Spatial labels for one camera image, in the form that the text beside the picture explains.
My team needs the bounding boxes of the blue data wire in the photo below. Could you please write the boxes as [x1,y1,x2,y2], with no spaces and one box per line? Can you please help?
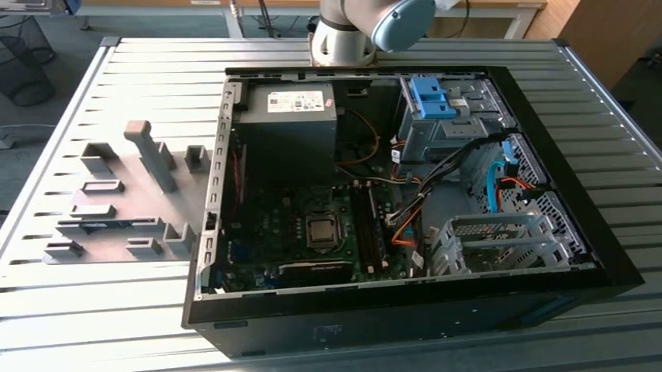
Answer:
[484,139,519,215]

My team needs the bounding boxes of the orange red power wire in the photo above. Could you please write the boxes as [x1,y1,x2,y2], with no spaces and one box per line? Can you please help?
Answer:
[494,177,550,213]

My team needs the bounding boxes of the silver disk bay cage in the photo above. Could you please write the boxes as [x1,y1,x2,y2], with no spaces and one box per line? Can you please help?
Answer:
[427,211,576,277]

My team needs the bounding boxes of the silver CPU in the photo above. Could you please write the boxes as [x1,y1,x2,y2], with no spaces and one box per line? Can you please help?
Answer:
[308,219,336,243]

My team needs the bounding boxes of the black CPU socket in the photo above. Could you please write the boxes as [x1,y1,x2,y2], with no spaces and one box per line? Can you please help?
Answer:
[301,209,343,253]

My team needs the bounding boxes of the green motherboard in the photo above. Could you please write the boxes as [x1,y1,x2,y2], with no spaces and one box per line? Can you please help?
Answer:
[224,181,418,292]

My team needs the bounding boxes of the grey power supply unit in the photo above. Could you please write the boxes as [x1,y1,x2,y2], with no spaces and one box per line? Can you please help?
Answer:
[235,81,341,179]

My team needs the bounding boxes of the black graphics card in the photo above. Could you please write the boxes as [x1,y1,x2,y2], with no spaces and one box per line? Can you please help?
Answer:
[277,259,356,288]

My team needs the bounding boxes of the silver optical drive cage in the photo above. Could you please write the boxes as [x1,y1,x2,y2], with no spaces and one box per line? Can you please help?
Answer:
[396,76,518,166]

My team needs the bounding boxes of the blue plastic drive latch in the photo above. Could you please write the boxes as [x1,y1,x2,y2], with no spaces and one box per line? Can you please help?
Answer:
[410,77,459,120]

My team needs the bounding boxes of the black PC case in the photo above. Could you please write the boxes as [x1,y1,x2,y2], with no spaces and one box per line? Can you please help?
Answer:
[179,64,646,360]

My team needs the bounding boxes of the grey parts rack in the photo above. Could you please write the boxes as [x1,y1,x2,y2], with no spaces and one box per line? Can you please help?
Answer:
[44,119,213,267]

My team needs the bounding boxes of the blue RAM stick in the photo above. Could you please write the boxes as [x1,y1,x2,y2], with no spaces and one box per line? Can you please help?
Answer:
[76,220,136,234]

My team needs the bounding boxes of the brown wooden cabinet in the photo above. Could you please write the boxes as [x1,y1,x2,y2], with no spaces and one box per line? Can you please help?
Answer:
[524,0,662,92]

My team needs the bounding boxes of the yellow wire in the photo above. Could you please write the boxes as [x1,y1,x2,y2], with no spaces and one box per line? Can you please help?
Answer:
[333,108,383,168]

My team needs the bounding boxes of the red wires with white tag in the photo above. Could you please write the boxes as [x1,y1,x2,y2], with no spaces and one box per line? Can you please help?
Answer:
[388,135,423,186]

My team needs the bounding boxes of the red twisted wire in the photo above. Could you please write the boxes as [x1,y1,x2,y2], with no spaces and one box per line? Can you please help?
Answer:
[231,146,248,207]

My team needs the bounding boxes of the black cable bundle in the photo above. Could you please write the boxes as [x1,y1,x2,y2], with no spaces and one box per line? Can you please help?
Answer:
[383,133,507,229]

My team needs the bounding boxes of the white frame desk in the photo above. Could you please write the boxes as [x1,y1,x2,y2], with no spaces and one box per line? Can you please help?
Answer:
[70,0,550,40]

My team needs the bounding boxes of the white floor cable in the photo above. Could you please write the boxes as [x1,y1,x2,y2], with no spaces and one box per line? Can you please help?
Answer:
[0,122,57,135]

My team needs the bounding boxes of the black wire mesh bin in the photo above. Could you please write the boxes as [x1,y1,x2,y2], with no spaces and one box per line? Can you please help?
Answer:
[0,34,57,108]

